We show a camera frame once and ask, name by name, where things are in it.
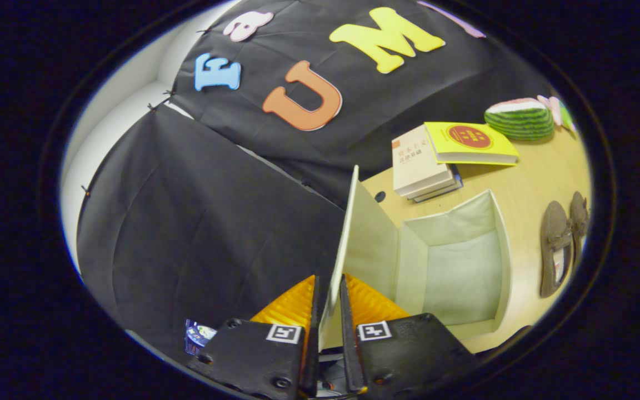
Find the white storage box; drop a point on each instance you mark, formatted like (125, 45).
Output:
(453, 272)

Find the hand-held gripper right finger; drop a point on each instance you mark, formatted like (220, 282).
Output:
(350, 355)

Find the watermelon slice plush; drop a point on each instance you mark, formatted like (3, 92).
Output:
(520, 122)

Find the beige book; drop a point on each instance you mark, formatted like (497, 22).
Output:
(414, 166)

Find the blue lit screen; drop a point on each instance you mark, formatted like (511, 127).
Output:
(198, 336)

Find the brown fuzzy shoe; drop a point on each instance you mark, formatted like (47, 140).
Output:
(578, 214)
(553, 233)

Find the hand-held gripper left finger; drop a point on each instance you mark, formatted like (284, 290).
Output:
(313, 355)

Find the dark blue book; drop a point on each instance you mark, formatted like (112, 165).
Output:
(443, 192)

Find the black round table cap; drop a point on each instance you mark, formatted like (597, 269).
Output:
(380, 196)

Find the yellow book red circle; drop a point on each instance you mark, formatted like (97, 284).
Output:
(492, 150)

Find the pink and green plush toy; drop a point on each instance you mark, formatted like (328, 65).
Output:
(556, 108)

